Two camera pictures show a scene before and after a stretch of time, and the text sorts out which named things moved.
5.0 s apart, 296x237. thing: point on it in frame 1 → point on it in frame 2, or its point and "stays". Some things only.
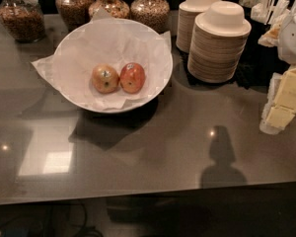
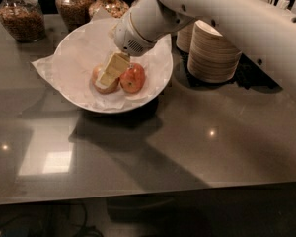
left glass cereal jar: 21,11 stays
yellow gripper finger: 286,96 → 130,44
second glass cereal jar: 73,3 stays
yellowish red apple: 105,78 stays
